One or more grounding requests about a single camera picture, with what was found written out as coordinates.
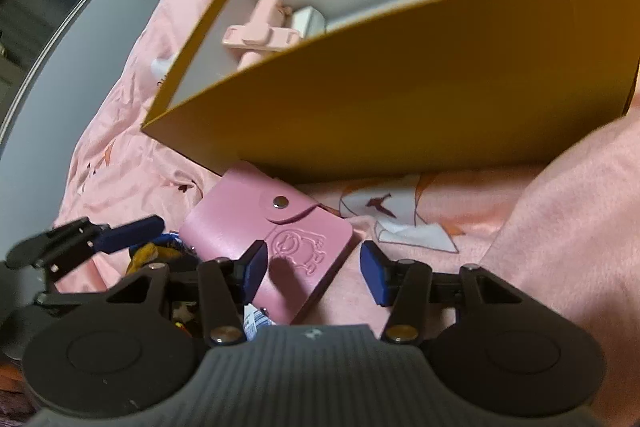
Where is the white small box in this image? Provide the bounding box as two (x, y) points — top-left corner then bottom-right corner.
(291, 5), (326, 39)

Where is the orange cardboard box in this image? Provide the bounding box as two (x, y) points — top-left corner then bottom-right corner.
(142, 0), (639, 183)

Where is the brown sailor bear plush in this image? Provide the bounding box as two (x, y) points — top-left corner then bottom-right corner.
(125, 232), (200, 275)

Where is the pink card wallet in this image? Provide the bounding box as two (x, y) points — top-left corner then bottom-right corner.
(179, 161), (354, 324)

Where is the pink patterned bed sheet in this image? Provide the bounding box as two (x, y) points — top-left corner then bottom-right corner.
(56, 0), (639, 426)

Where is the pink phone holder stick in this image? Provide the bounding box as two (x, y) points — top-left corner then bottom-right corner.
(222, 0), (302, 70)

